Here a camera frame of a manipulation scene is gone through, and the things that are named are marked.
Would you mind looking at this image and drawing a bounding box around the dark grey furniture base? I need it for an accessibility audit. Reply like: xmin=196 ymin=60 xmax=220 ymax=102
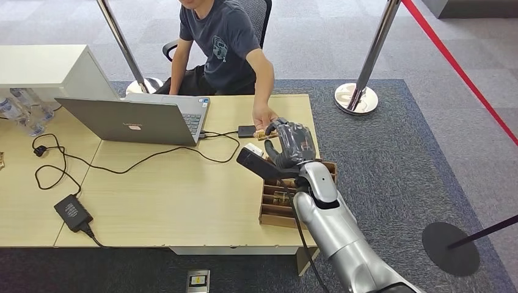
xmin=420 ymin=0 xmax=518 ymax=20

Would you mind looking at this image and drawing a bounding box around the black power adapter brick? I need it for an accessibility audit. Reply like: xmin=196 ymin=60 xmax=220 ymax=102
xmin=53 ymin=194 xmax=94 ymax=233

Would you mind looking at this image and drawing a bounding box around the person's left hand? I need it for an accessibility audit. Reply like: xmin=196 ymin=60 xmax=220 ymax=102
xmin=252 ymin=104 xmax=279 ymax=131

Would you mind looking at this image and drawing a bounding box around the person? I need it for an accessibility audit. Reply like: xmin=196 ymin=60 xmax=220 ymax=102
xmin=155 ymin=0 xmax=279 ymax=131

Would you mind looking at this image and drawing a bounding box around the chrome stanchion post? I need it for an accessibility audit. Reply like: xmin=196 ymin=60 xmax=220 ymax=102
xmin=334 ymin=0 xmax=402 ymax=117
xmin=96 ymin=0 xmax=164 ymax=95

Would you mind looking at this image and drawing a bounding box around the short black device cable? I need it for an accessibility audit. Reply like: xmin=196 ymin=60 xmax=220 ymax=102
xmin=198 ymin=130 xmax=239 ymax=140

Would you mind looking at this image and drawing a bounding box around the black adapter mains cable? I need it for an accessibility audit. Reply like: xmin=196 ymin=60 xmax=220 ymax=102
xmin=81 ymin=224 xmax=105 ymax=248

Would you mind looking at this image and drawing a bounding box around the red barrier belt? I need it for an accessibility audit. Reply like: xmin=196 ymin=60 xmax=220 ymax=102
xmin=401 ymin=0 xmax=518 ymax=147

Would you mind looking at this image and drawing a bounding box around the black mesh office chair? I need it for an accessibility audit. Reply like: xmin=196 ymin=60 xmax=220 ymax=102
xmin=162 ymin=0 xmax=272 ymax=62

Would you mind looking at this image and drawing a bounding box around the clear plastic water bottle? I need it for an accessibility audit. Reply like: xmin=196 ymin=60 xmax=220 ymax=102
xmin=9 ymin=87 xmax=54 ymax=121
xmin=0 ymin=97 xmax=45 ymax=137

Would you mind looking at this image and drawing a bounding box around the white cabinet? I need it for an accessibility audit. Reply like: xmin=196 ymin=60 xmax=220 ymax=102
xmin=0 ymin=44 xmax=119 ymax=103

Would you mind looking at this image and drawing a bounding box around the light wood desk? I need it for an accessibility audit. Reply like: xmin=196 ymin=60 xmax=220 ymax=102
xmin=0 ymin=105 xmax=102 ymax=248
xmin=53 ymin=94 xmax=324 ymax=277

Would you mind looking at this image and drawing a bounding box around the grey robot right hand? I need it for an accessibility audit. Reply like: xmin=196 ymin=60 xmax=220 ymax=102
xmin=264 ymin=117 xmax=318 ymax=170

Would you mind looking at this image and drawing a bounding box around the long black laptop power cable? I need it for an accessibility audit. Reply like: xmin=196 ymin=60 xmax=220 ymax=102
xmin=31 ymin=131 xmax=241 ymax=198

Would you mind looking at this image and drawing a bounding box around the wooden card holder rack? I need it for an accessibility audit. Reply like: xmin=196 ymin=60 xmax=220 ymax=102
xmin=258 ymin=161 xmax=338 ymax=230

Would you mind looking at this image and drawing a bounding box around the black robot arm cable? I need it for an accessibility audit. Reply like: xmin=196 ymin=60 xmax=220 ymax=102
xmin=279 ymin=179 xmax=330 ymax=293

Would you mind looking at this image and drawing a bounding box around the black stanchion with round base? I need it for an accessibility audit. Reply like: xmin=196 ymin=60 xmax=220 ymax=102
xmin=421 ymin=214 xmax=518 ymax=277

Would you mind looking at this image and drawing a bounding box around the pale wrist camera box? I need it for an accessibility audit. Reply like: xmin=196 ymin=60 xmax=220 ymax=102
xmin=236 ymin=143 xmax=302 ymax=181

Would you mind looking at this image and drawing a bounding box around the grey device with yellow label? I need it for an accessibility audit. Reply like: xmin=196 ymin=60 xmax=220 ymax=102
xmin=185 ymin=269 xmax=211 ymax=293

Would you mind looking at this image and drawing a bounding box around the grey laptop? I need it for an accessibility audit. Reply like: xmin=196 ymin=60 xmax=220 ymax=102
xmin=54 ymin=93 xmax=211 ymax=147

